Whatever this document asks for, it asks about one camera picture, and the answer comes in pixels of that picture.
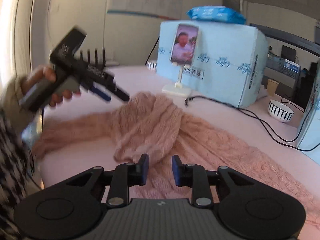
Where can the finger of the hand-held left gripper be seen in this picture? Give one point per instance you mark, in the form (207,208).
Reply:
(100,95)
(120,93)

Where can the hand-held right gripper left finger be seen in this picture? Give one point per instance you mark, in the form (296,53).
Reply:
(143,168)

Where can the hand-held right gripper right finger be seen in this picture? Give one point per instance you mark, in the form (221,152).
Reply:
(176,171)

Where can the pink knitted sweater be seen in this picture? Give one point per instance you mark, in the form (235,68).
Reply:
(155,130)

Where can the person's left forearm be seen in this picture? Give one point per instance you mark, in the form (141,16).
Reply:
(12,155)

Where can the person's left hand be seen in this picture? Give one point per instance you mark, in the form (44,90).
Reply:
(41,76)

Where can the router with black antennas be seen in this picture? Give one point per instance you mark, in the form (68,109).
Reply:
(111,63)

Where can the small white black-striped bowl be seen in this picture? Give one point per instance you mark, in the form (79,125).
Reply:
(151,65)

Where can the white phone stand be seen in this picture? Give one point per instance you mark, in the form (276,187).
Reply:
(175,89)

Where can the smartphone with lit screen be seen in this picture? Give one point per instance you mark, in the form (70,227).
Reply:
(185,43)

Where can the large light blue carton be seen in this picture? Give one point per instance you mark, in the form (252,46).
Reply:
(220,80)

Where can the white bowl with black stripes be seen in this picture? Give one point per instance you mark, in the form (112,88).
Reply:
(280,111)

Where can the blue wet wipes pack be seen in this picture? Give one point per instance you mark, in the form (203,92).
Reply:
(215,13)

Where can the brown paper cup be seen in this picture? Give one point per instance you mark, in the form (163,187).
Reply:
(272,87)

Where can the light blue carton with barcode label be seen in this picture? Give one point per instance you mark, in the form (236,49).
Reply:
(311,125)

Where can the black computer monitor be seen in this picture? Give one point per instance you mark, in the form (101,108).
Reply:
(288,52)

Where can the wall notice poster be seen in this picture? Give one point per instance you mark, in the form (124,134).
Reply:
(140,5)

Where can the dark metal desk frame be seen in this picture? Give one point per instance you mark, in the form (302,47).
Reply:
(287,37)

